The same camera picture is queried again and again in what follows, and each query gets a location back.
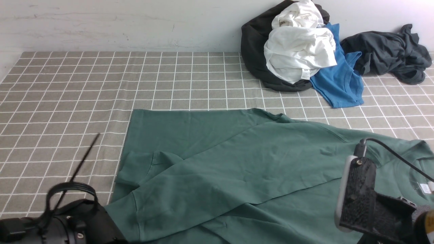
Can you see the black garment in pile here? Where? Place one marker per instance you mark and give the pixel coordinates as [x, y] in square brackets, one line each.
[255, 33]

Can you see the dark grey crumpled shirt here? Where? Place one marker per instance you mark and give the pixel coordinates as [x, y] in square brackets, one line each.
[399, 54]

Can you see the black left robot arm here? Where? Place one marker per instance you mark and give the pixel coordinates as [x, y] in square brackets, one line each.
[82, 221]

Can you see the blue t-shirt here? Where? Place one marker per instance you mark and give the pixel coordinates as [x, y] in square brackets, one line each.
[340, 85]

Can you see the grey checkered tablecloth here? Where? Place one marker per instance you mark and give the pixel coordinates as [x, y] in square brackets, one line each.
[53, 104]

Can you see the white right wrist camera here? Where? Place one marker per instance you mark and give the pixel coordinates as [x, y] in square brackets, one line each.
[341, 194]

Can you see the white crumpled shirt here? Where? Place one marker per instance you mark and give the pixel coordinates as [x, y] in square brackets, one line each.
[299, 44]

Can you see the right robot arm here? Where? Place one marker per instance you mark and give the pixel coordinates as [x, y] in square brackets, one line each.
[424, 226]

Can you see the green long-sleeved shirt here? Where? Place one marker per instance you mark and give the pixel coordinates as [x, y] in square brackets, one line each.
[236, 177]

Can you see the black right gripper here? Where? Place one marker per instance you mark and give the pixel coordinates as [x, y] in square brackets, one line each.
[379, 218]

